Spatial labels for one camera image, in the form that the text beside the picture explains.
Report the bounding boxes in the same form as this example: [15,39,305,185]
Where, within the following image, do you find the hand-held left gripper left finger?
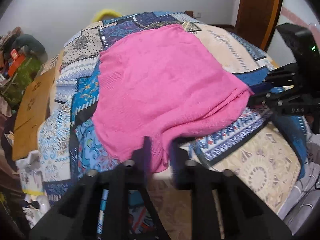
[30,135,173,240]

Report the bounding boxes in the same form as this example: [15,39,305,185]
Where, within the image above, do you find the wooden door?
[235,0,286,52]

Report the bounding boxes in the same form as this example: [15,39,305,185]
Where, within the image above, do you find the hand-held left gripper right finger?
[170,140,293,240]

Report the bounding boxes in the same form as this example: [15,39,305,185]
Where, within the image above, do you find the green patterned bag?
[0,57,43,106]

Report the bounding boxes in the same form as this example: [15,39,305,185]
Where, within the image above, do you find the mustard floral mat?
[12,52,64,161]

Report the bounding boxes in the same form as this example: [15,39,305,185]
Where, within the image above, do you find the pink knitted sweater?
[91,24,254,173]

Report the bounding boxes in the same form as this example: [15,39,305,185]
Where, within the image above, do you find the grey plush toy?
[12,34,48,63]

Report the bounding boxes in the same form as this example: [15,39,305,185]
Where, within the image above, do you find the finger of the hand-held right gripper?
[246,89,311,117]
[235,62,301,87]

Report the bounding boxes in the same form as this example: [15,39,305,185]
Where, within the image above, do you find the orange box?
[7,49,26,77]

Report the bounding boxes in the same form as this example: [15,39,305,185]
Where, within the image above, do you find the yellow foam tube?
[91,9,122,23]

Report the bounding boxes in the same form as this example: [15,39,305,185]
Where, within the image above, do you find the floral cloth pile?
[0,27,23,53]

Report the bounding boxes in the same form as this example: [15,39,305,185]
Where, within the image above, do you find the blue patchwork blanket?
[37,11,307,240]

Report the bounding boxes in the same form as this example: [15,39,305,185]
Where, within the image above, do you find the grey striped bedsheet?
[275,135,320,228]

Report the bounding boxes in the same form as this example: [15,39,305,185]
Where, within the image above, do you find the white printed sheet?
[15,150,52,228]

